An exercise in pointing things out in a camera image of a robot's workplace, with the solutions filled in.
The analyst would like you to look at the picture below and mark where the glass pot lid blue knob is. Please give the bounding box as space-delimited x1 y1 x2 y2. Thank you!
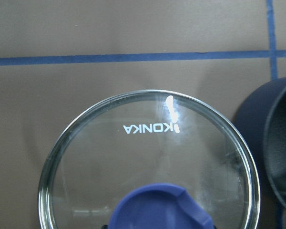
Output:
38 90 260 229

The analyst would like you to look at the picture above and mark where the dark blue saucepan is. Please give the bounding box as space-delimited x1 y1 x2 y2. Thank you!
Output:
234 77 286 209

